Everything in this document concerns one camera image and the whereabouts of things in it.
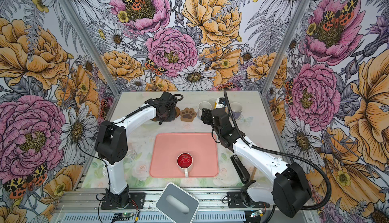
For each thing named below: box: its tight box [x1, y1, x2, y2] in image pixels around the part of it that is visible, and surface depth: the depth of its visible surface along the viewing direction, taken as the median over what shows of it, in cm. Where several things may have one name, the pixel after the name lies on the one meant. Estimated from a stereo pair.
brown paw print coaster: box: [180, 107, 198, 123], surface depth 111 cm
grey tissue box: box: [155, 182, 200, 223], surface depth 71 cm
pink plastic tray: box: [149, 132, 219, 178], surface depth 91 cm
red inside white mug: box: [176, 152, 194, 178], surface depth 83 cm
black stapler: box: [229, 154, 251, 185], surface depth 83 cm
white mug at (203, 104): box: [197, 100, 212, 119], surface depth 105 cm
